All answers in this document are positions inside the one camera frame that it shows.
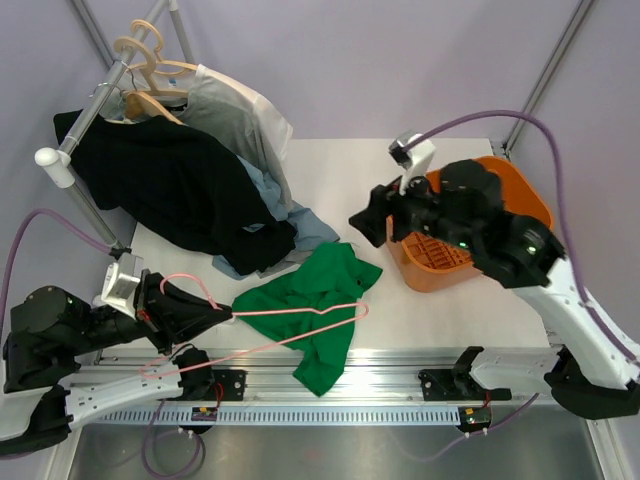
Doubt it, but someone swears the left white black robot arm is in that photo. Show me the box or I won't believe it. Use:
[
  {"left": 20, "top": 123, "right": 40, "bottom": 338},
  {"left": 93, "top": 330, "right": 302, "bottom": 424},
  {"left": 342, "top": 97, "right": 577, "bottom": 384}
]
[{"left": 1, "top": 272, "right": 232, "bottom": 456}]

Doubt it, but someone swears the black t shirt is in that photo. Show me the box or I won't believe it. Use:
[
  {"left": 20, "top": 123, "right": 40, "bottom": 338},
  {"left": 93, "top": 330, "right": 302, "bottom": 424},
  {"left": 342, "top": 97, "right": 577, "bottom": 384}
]
[{"left": 53, "top": 108, "right": 299, "bottom": 276}]

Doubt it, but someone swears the metal clothes rack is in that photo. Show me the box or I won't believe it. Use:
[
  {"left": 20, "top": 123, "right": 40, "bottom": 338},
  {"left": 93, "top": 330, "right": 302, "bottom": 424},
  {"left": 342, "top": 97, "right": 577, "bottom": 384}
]
[{"left": 32, "top": 0, "right": 196, "bottom": 256}]

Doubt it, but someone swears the pink wire hanger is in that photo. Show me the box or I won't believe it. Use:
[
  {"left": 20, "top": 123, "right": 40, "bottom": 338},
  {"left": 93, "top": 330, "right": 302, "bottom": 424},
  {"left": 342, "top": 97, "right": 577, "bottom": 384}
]
[{"left": 138, "top": 273, "right": 370, "bottom": 380}]

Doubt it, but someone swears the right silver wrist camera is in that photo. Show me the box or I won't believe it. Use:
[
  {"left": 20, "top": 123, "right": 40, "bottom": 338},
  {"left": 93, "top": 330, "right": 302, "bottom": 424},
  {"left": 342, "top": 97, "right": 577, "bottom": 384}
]
[{"left": 388, "top": 131, "right": 436, "bottom": 195}]

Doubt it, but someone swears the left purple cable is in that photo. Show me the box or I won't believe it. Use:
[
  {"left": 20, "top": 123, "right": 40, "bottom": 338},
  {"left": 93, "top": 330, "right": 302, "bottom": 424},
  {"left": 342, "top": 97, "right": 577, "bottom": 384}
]
[{"left": 0, "top": 208, "right": 206, "bottom": 476}]

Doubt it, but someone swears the wooden hanger rear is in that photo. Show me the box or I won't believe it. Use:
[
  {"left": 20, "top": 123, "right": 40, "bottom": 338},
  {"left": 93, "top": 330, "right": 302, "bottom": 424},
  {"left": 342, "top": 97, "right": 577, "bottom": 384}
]
[{"left": 113, "top": 19, "right": 198, "bottom": 98}]

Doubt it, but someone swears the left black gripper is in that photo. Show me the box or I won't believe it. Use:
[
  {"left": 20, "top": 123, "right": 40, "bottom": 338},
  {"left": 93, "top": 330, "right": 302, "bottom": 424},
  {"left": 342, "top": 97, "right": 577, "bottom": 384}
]
[{"left": 65, "top": 269, "right": 234, "bottom": 356}]

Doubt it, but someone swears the light blue shirt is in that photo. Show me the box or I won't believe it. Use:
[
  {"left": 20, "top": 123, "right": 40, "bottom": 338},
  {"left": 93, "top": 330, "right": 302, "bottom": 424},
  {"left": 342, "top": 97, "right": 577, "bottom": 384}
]
[{"left": 211, "top": 148, "right": 339, "bottom": 280}]

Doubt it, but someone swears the grey t shirt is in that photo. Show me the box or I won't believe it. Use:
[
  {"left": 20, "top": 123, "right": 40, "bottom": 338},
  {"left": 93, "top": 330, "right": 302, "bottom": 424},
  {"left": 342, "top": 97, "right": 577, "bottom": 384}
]
[{"left": 180, "top": 88, "right": 293, "bottom": 211}]

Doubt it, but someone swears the orange plastic basket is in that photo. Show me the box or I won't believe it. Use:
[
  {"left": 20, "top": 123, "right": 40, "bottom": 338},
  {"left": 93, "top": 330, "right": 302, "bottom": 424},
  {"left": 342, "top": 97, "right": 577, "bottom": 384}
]
[{"left": 384, "top": 155, "right": 556, "bottom": 293}]

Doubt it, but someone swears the green t shirt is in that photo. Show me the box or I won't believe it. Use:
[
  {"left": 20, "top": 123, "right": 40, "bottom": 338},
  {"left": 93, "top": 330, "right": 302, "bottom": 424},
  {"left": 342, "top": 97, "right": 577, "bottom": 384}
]
[{"left": 232, "top": 243, "right": 383, "bottom": 397}]

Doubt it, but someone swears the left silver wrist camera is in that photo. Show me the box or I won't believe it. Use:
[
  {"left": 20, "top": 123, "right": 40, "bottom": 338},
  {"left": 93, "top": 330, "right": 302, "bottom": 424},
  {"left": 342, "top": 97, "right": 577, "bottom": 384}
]
[{"left": 99, "top": 253, "right": 143, "bottom": 318}]

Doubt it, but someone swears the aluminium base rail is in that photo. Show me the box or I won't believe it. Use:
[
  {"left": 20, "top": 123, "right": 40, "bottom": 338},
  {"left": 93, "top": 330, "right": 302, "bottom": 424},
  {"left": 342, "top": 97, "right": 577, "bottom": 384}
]
[{"left": 74, "top": 347, "right": 566, "bottom": 406}]

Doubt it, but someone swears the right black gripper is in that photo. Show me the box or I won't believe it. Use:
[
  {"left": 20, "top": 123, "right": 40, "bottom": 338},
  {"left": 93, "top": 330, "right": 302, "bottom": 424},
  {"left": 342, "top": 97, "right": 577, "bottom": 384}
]
[{"left": 348, "top": 162, "right": 479, "bottom": 254}]

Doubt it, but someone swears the wooden hanger front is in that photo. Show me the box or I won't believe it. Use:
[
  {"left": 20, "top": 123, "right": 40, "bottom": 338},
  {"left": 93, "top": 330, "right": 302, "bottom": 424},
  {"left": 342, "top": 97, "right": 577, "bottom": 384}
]
[{"left": 124, "top": 91, "right": 183, "bottom": 125}]

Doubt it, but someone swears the white t shirt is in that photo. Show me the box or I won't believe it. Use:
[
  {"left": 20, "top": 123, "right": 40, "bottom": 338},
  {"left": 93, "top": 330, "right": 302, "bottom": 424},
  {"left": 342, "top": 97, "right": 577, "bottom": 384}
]
[{"left": 189, "top": 65, "right": 293, "bottom": 162}]

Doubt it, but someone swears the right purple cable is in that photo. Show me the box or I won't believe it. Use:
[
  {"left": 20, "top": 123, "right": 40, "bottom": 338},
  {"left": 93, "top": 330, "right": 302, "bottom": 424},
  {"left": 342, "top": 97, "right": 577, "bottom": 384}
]
[{"left": 402, "top": 109, "right": 640, "bottom": 464}]

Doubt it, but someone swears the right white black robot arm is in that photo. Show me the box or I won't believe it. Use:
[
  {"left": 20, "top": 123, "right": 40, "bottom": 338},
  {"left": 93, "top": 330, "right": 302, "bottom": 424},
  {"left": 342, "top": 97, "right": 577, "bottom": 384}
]
[{"left": 349, "top": 159, "right": 639, "bottom": 420}]

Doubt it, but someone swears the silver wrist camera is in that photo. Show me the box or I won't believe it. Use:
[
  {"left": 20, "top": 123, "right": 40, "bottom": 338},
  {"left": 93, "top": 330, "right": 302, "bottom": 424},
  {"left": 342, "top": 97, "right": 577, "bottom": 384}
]
[
  {"left": 388, "top": 131, "right": 436, "bottom": 195},
  {"left": 99, "top": 253, "right": 143, "bottom": 318}
]

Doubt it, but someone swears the slotted grey cable duct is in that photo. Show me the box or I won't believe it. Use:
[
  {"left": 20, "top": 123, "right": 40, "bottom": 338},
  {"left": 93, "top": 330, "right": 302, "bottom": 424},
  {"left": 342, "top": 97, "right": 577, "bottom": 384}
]
[{"left": 94, "top": 404, "right": 461, "bottom": 426}]

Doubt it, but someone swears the wooden hanger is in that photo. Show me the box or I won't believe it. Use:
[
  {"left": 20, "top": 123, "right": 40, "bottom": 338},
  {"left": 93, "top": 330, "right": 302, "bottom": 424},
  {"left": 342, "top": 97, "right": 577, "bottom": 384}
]
[
  {"left": 113, "top": 19, "right": 198, "bottom": 98},
  {"left": 124, "top": 91, "right": 183, "bottom": 125}
]

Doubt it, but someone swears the purple cable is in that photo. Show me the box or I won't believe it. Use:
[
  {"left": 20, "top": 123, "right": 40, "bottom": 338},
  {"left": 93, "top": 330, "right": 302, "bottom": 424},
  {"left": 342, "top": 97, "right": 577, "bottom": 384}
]
[
  {"left": 0, "top": 208, "right": 206, "bottom": 476},
  {"left": 402, "top": 109, "right": 640, "bottom": 464}
]

